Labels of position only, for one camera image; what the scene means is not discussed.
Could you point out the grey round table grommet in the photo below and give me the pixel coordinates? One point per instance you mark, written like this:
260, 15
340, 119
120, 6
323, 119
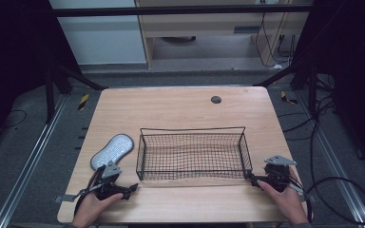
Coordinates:
215, 99

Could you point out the aluminium floor rail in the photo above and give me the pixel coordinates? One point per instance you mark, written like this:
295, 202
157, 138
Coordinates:
28, 164
339, 164

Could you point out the black curtain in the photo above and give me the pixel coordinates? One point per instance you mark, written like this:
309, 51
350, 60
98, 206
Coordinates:
355, 79
15, 63

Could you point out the person's right hand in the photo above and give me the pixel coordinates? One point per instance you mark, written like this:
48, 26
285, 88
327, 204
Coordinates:
286, 199

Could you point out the light wooden desk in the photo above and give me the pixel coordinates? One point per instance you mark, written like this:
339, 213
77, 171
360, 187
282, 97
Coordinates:
202, 23

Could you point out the black metal stand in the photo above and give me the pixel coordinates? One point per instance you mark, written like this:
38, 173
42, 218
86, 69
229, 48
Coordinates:
312, 91
49, 95

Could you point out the grey tape strip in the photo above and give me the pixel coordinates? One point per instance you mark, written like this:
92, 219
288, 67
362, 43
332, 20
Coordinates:
65, 198
307, 198

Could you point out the black horizontal metal bar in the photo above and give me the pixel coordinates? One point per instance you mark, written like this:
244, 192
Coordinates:
171, 11

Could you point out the white cabinet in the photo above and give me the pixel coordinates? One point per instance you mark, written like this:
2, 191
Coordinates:
101, 38

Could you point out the grey shoe insole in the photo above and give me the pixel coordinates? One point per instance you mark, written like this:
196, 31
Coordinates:
112, 151

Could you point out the person's left hand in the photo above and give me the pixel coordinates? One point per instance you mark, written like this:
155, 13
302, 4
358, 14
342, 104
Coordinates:
92, 207

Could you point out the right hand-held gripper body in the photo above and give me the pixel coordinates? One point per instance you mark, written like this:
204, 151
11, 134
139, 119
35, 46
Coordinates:
278, 175

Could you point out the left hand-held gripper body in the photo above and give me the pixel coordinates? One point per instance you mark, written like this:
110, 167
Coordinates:
109, 186

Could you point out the yellow black floor tape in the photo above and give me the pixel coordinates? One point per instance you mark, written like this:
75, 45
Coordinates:
83, 101
287, 98

